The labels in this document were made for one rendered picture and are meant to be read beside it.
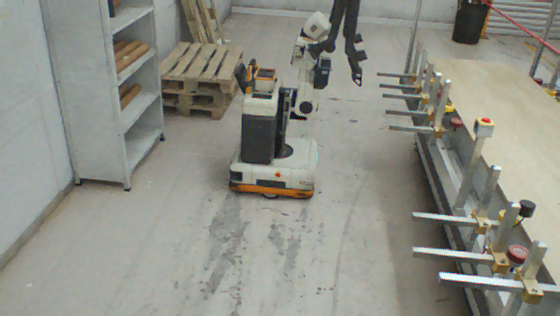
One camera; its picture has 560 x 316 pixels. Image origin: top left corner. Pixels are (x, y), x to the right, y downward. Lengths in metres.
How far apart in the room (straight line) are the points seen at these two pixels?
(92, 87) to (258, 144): 1.24
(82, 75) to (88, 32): 0.32
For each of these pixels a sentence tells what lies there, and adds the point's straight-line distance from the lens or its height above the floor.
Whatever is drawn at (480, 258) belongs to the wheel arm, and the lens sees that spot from 2.06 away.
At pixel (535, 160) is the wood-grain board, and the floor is 0.90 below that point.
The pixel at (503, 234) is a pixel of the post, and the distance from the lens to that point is 2.06.
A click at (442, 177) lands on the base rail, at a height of 0.70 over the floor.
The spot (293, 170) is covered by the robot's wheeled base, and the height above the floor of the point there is 0.28.
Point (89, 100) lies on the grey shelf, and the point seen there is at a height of 0.76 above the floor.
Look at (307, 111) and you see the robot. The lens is 3.43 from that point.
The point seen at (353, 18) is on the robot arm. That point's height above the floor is 1.43.
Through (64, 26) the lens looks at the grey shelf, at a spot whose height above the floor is 1.27.
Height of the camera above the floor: 2.09
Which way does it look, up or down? 30 degrees down
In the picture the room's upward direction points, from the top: 3 degrees clockwise
